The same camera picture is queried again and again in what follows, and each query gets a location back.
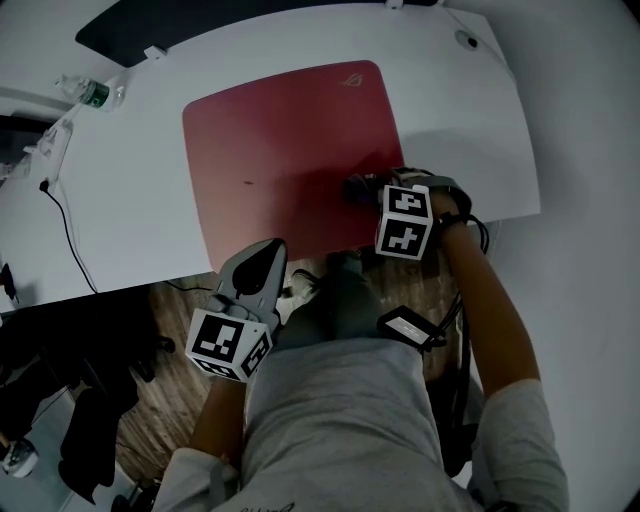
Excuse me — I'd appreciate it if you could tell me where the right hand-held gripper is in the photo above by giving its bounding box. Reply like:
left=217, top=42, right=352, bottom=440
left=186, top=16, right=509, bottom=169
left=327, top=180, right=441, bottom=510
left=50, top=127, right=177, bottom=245
left=374, top=166, right=437, bottom=262

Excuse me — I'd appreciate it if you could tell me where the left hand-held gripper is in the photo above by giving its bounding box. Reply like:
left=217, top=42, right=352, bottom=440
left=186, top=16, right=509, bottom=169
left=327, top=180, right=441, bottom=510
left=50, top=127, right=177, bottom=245
left=184, top=237, right=290, bottom=384

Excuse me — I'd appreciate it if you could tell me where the purple cloth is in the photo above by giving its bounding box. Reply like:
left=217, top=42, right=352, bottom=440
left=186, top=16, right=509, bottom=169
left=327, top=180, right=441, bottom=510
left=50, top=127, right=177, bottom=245
left=342, top=172, right=386, bottom=206

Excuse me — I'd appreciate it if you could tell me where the red desk mat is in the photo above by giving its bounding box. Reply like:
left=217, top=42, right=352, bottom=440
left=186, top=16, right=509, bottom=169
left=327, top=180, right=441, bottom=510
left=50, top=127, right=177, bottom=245
left=180, top=59, right=407, bottom=274

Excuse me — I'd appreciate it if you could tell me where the person's left forearm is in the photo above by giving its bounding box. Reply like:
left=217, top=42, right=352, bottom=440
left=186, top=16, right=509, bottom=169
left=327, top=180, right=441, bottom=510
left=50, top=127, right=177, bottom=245
left=186, top=376, right=252, bottom=460

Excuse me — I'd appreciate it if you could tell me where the person's right forearm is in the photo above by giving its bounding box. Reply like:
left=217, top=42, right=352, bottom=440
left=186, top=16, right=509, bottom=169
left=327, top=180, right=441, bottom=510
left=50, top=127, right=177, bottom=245
left=436, top=218, right=545, bottom=402

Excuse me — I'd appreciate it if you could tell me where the person's right hand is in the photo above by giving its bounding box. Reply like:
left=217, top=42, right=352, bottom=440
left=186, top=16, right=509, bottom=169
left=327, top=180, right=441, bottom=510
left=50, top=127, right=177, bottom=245
left=430, top=176, right=472, bottom=222

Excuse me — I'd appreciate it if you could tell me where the person's left shoe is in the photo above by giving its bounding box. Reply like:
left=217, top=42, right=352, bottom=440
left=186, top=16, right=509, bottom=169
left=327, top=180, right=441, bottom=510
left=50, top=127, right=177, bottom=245
left=289, top=269, right=322, bottom=300

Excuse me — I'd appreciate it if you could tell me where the person's right leg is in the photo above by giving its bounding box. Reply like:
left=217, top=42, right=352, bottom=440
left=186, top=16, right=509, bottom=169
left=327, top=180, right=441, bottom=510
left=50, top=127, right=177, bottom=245
left=276, top=251, right=387, bottom=347

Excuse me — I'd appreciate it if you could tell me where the black rectangular device box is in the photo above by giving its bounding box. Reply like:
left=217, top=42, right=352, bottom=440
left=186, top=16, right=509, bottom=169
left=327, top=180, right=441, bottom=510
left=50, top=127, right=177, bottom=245
left=375, top=304, right=448, bottom=355

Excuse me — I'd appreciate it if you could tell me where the person's grey t-shirt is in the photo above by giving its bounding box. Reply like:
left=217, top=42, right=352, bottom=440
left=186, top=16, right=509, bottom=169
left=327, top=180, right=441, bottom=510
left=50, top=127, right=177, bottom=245
left=151, top=338, right=572, bottom=512

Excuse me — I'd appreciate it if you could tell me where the white power strip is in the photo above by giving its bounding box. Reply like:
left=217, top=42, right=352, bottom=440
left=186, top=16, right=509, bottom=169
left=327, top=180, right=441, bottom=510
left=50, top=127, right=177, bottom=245
left=21, top=116, right=76, bottom=184

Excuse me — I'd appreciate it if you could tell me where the green label water bottle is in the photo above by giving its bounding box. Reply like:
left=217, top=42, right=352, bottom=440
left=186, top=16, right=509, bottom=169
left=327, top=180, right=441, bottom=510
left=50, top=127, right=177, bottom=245
left=54, top=73, right=127, bottom=114

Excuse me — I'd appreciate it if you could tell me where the dark desk partition panel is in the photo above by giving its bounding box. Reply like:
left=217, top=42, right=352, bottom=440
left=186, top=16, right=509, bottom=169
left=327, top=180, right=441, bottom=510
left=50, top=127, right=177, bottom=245
left=74, top=0, right=452, bottom=68

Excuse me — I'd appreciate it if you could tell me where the black gripper cable bundle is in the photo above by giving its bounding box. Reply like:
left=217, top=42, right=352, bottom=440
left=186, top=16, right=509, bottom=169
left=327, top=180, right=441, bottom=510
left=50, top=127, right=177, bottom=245
left=423, top=212, right=492, bottom=454

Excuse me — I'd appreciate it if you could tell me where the black power cable with plug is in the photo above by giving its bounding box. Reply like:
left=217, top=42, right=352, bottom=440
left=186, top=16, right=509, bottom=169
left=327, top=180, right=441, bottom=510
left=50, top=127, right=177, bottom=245
left=38, top=178, right=99, bottom=295

